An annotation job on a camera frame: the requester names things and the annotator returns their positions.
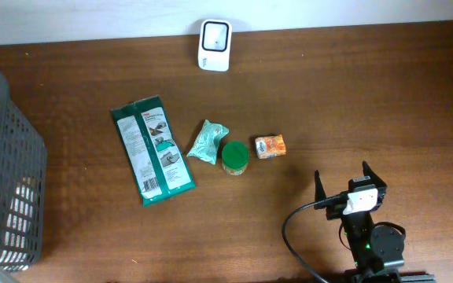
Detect white barcode scanner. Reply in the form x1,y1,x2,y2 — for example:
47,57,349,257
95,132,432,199
197,19,233,72

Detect green wipes packet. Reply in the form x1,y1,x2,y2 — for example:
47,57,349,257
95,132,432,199
110,96,196,207

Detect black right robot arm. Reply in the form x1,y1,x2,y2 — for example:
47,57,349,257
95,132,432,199
315,162,436,283

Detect teal tissue pack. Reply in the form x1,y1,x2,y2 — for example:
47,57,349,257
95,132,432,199
186,119,230,165

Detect orange tissue pack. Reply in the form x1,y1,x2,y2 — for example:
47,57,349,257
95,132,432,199
255,134,286,160

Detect packaged items inside basket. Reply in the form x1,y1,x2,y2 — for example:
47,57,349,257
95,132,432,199
0,177,35,271

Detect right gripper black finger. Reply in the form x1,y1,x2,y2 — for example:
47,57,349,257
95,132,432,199
314,170,326,209
362,160,388,189

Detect green lid seasoning jar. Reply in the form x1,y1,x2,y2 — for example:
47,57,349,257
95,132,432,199
222,141,249,175

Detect grey plastic mesh basket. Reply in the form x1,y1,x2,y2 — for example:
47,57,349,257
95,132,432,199
0,72,47,270

